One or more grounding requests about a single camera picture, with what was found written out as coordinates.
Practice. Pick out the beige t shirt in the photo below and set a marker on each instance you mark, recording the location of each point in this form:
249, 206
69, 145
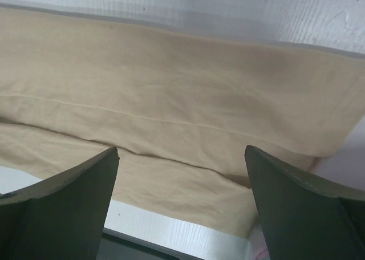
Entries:
180, 110

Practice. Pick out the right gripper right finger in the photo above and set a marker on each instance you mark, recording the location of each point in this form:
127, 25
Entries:
302, 211

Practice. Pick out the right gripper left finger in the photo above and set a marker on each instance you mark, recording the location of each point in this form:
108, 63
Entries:
61, 217

